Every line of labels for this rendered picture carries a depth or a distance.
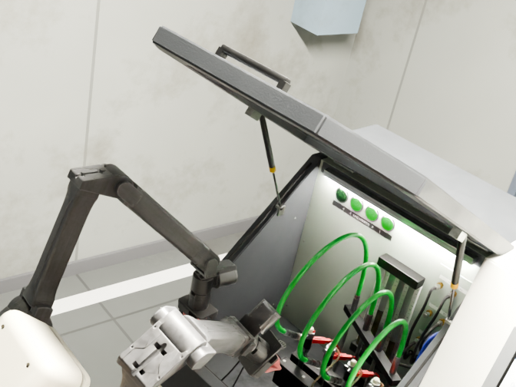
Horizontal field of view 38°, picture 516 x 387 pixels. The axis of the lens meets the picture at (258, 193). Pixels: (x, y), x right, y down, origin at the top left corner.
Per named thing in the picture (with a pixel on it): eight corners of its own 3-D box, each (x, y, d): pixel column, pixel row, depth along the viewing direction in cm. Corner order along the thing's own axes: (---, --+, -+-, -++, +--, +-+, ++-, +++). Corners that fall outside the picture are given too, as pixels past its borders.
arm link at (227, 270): (190, 245, 200) (206, 260, 194) (226, 237, 206) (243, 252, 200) (186, 282, 205) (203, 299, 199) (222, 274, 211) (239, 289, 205)
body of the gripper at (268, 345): (286, 348, 172) (270, 336, 166) (253, 378, 172) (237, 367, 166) (272, 331, 176) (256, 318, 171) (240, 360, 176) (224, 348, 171)
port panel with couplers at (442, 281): (402, 350, 220) (434, 266, 206) (409, 346, 223) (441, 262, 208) (438, 377, 213) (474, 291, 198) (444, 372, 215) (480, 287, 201)
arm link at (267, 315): (213, 326, 160) (240, 355, 157) (251, 288, 160) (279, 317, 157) (225, 329, 171) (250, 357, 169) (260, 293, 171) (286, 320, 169)
